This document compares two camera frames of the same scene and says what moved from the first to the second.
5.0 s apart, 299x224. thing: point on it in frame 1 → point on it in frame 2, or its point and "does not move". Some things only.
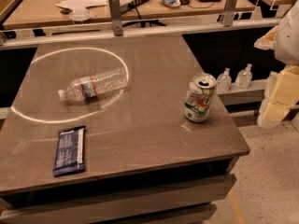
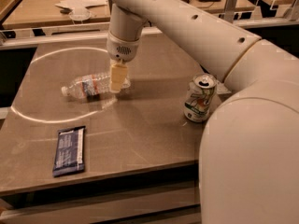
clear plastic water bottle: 88,87 does not move
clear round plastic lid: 79,14 does not move
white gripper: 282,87 → 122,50
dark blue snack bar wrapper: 70,151 does not move
